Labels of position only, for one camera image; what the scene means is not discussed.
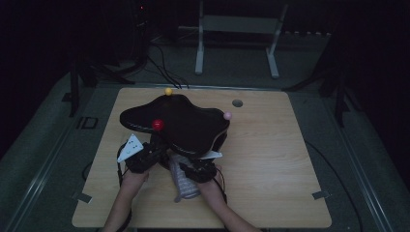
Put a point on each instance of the white power strip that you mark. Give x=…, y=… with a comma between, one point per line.
x=306, y=33

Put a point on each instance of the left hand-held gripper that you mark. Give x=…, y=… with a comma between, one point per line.
x=140, y=161

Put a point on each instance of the person's right hand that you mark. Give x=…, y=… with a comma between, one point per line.
x=211, y=188

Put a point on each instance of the black wavy tray with balls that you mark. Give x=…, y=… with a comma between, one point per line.
x=190, y=125

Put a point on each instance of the white metal stand frame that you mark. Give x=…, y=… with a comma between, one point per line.
x=199, y=48

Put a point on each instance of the person's left hand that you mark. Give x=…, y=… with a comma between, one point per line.
x=135, y=180

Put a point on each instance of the grey striped cloth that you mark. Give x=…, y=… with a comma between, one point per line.
x=183, y=183

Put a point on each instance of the black pole with red light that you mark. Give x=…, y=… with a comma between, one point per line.
x=140, y=25

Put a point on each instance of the black metal stand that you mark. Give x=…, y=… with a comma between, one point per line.
x=74, y=93
x=339, y=103

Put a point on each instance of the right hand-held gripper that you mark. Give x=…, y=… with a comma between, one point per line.
x=199, y=172

